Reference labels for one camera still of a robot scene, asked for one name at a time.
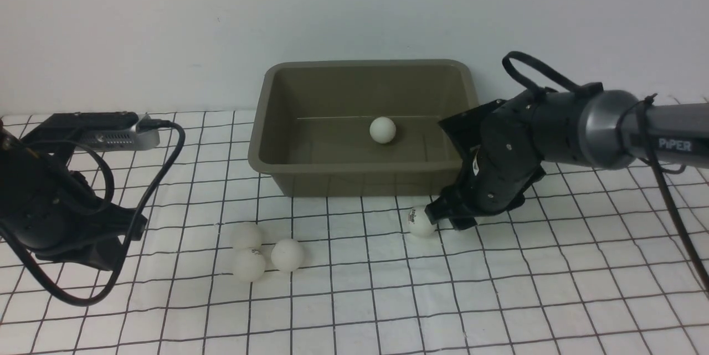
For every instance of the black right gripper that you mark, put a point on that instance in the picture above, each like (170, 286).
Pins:
(500, 162)

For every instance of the olive green plastic bin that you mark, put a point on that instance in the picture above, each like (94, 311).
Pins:
(311, 130)

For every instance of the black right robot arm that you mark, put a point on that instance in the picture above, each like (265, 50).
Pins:
(611, 129)

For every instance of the white printed ball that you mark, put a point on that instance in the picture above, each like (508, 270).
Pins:
(419, 223)

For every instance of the white black-grid tablecloth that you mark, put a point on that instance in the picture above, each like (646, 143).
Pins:
(591, 264)

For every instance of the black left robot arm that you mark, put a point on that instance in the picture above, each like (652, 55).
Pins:
(26, 169)

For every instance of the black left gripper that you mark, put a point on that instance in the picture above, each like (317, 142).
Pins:
(71, 227)

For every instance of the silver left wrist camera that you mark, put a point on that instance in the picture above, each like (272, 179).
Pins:
(105, 129)

